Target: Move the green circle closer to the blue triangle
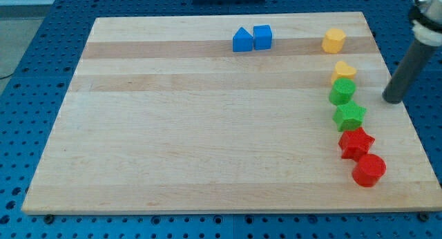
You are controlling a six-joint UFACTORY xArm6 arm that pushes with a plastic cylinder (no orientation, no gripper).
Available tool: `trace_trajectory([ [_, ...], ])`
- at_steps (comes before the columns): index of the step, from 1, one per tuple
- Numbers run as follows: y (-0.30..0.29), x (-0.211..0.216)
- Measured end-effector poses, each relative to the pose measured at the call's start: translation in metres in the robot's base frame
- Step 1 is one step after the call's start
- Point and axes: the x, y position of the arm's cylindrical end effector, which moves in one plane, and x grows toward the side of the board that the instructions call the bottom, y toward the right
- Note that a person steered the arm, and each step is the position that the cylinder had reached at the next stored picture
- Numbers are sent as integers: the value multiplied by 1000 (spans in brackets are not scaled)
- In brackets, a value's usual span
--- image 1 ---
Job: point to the blue triangle block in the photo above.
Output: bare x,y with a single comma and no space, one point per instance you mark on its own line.
242,41

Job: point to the wooden board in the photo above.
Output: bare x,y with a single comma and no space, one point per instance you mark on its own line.
162,117

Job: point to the blue cube block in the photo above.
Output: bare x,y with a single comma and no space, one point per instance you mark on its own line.
263,36

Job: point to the green cylinder block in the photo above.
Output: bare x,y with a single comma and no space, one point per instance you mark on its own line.
342,91

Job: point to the green star block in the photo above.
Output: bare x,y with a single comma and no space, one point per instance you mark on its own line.
349,116

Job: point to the yellow heart block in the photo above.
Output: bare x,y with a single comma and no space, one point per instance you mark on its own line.
343,70

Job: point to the yellow hexagon block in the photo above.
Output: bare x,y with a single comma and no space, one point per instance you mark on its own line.
333,40

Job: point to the red star block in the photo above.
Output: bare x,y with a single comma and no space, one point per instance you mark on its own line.
355,144

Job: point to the red cylinder block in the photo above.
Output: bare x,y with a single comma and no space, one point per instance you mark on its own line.
369,170

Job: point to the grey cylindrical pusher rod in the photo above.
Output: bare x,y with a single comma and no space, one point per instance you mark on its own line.
414,61

